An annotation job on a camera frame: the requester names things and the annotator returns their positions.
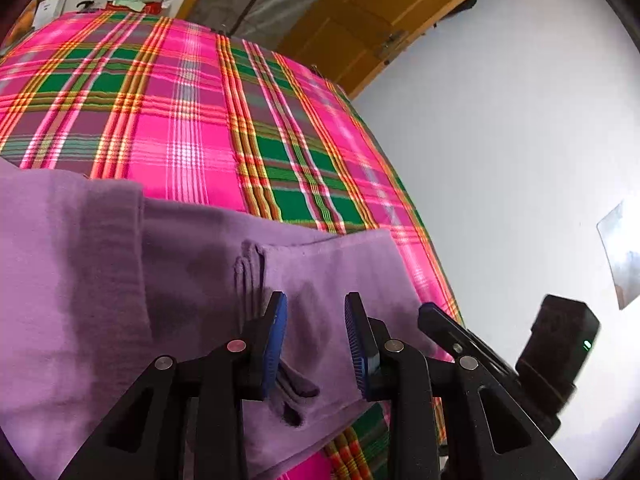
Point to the dark hanging cloth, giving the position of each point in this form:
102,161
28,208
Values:
462,4

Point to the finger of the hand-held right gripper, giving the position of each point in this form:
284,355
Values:
450,332

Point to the purple fleece garment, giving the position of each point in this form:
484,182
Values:
125,285

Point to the wooden door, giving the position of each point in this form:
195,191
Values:
400,5

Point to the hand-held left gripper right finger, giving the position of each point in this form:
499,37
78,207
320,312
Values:
357,345

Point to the silver wall sheet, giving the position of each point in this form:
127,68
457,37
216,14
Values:
622,255

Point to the bag of oranges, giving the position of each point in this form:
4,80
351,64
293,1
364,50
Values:
24,22

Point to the pink green plaid blanket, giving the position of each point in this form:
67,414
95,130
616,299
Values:
200,110

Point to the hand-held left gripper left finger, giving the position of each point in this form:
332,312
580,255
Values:
275,345

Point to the red cloth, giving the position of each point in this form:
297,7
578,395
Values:
150,7

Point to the white box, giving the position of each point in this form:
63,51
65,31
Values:
51,5

